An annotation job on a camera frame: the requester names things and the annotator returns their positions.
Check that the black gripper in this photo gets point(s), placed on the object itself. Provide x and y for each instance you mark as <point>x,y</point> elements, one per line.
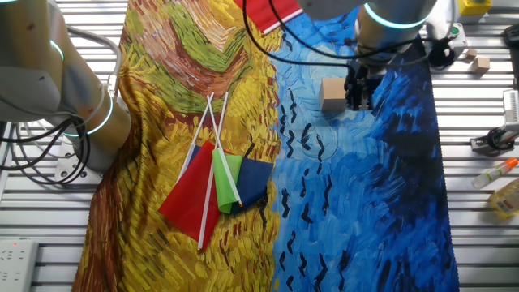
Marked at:
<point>363,79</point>

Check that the light wooden block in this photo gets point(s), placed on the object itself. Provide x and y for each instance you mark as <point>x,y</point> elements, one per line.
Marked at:
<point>331,95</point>

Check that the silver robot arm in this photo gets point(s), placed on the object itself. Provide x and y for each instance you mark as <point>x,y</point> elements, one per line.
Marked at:
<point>32,61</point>

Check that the Van Gogh print tablecloth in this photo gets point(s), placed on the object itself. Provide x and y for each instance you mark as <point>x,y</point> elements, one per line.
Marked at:
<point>344,194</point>

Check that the white green-button box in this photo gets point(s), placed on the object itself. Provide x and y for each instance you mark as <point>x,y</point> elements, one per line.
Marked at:
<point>457,38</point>

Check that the small wooden cube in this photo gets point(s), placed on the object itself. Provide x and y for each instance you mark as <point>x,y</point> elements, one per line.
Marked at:
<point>481,65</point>

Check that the large red flag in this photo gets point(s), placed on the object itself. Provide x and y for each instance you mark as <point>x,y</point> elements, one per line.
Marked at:
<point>263,12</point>

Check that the yellow emergency stop box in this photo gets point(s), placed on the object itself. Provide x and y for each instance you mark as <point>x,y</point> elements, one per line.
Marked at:
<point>474,8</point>

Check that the spray bottle orange cap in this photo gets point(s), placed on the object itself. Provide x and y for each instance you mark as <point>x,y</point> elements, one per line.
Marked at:
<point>492,173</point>

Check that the small green flag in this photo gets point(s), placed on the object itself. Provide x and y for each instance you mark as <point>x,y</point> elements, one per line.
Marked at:
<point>223,182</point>

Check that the yellow oil bottle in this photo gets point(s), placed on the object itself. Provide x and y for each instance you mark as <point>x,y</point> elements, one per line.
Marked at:
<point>507,200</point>

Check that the small red flag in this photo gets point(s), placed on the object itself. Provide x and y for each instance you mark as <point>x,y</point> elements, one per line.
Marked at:
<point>190,203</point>

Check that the white power strip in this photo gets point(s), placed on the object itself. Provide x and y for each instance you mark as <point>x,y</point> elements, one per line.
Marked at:
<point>16,265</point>

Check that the silver depth camera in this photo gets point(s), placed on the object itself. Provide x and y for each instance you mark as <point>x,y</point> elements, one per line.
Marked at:
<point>511,107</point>

